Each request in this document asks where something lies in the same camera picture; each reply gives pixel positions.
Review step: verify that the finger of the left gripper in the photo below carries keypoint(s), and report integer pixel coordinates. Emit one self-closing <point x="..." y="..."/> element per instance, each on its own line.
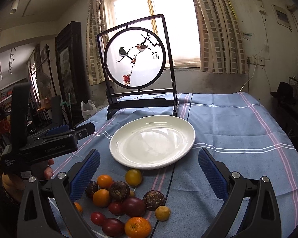
<point x="81" y="132"/>
<point x="57" y="130"/>

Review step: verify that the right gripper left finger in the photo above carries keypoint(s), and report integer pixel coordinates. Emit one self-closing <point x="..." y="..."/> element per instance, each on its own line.
<point x="35" y="216"/>

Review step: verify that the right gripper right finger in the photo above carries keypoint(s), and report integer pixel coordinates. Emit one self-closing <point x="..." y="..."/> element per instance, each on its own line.
<point x="261" y="218"/>

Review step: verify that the small orange fruit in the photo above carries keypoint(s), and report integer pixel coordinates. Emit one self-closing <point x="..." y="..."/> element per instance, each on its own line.
<point x="78" y="207"/>

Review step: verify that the large orange mandarin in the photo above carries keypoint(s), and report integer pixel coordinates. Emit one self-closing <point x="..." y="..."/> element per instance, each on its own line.
<point x="138" y="227"/>

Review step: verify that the person's left hand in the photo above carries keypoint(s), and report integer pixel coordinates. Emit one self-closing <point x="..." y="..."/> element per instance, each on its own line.
<point x="48" y="172"/>

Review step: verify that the white plastic bag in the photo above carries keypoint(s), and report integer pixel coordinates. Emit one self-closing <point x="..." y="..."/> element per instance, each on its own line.
<point x="88" y="109"/>

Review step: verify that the standing fan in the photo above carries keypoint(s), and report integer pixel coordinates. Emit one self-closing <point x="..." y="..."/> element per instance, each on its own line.
<point x="43" y="82"/>

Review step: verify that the small orange tomato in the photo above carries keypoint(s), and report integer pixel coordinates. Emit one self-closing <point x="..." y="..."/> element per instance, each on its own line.
<point x="104" y="181"/>

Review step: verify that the dark brown passion fruit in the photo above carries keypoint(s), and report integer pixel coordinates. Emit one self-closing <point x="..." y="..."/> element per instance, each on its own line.
<point x="91" y="189"/>

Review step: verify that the small red cherry tomato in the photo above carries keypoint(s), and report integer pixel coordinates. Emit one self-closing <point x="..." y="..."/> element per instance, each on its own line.
<point x="98" y="218"/>

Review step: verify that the yellow green tomato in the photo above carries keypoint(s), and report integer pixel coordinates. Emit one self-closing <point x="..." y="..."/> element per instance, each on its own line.
<point x="133" y="177"/>

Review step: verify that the brown wrinkled passion fruit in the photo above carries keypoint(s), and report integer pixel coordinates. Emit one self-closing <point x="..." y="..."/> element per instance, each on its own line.
<point x="119" y="191"/>

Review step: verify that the white ceramic plate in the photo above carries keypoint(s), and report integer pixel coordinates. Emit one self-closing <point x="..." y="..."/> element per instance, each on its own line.
<point x="152" y="142"/>

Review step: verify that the dark red plum tomato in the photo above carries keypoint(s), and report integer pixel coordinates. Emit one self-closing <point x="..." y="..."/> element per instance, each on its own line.
<point x="113" y="227"/>

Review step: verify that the blue striped tablecloth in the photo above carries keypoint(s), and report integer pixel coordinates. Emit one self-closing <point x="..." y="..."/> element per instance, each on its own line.
<point x="235" y="128"/>

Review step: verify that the round bird painting screen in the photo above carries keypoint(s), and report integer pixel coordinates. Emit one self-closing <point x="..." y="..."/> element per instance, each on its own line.
<point x="138" y="66"/>

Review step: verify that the dark purple plum tomato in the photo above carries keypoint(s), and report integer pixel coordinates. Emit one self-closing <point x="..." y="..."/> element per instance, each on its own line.
<point x="134" y="207"/>

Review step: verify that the brown passion fruit right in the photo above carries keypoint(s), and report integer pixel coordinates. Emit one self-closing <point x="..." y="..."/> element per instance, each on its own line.
<point x="153" y="199"/>

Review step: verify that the small yellow fruit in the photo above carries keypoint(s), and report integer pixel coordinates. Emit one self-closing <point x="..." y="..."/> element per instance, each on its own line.
<point x="162" y="213"/>

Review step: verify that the left checked curtain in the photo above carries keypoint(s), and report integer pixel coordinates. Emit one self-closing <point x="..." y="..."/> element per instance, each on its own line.
<point x="95" y="24"/>

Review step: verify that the checked curtain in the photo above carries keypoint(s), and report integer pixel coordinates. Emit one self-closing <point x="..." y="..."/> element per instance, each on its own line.
<point x="221" y="48"/>
<point x="95" y="24"/>

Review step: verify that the black hat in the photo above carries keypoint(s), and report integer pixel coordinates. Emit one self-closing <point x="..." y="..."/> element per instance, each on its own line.
<point x="284" y="93"/>

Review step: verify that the right checked curtain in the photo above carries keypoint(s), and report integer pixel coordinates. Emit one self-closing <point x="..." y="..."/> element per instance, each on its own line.
<point x="221" y="48"/>

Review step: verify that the dark framed wall painting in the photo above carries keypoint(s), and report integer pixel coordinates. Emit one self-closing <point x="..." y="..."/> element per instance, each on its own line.
<point x="71" y="70"/>

